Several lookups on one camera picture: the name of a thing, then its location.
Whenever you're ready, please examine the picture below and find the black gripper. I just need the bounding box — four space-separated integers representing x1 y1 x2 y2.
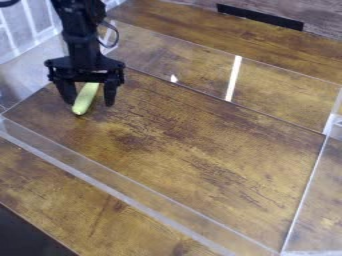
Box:
44 32 126 107

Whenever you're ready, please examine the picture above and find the green handled metal spoon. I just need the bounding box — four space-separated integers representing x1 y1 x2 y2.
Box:
72 83 101 116

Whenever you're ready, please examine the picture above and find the black strip on table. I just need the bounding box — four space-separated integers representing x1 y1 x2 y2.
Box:
217 3 305 31

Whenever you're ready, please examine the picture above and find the clear acrylic enclosure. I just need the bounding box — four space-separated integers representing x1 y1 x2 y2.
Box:
0 24 342 256

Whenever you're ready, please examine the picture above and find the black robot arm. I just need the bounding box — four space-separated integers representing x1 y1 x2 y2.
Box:
44 0 126 106

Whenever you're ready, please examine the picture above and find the black cable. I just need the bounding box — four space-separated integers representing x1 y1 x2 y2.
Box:
0 0 122 49

